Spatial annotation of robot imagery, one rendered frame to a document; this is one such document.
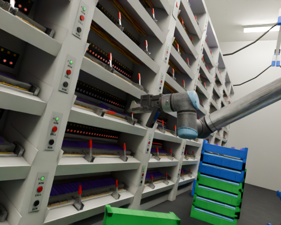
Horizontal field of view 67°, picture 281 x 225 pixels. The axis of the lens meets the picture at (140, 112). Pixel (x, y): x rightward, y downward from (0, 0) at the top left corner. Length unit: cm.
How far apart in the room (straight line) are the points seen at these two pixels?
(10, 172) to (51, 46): 38
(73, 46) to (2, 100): 29
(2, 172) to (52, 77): 30
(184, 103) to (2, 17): 73
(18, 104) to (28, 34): 20
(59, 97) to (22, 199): 32
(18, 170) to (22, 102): 20
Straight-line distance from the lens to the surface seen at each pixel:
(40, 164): 75
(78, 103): 89
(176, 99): 101
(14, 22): 68
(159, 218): 93
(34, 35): 71
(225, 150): 165
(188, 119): 97
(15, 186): 80
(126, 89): 104
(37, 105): 71
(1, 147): 75
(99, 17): 90
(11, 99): 67
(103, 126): 94
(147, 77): 135
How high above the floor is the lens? 50
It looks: 6 degrees up
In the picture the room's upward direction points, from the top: 12 degrees clockwise
